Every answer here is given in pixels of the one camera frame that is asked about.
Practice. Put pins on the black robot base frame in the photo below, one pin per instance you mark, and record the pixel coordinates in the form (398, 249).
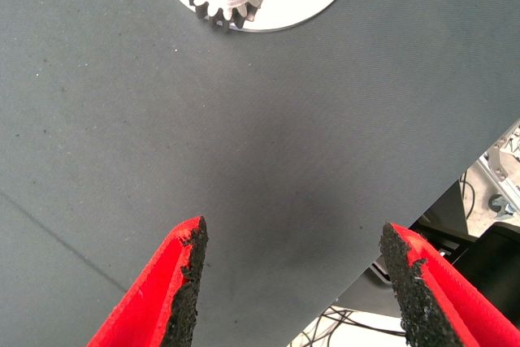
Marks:
(487, 257)

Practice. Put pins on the dark grey table cloth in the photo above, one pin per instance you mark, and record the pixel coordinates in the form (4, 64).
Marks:
(203, 119)

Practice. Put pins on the small caster wheel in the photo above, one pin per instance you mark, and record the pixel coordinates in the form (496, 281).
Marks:
(501, 205)

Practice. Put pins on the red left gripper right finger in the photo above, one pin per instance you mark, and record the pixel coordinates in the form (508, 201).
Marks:
(438, 302)

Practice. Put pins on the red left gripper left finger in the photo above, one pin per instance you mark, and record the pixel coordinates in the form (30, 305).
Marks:
(154, 290)

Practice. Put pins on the aluminium table frame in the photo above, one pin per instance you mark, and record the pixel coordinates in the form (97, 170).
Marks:
(505, 160)

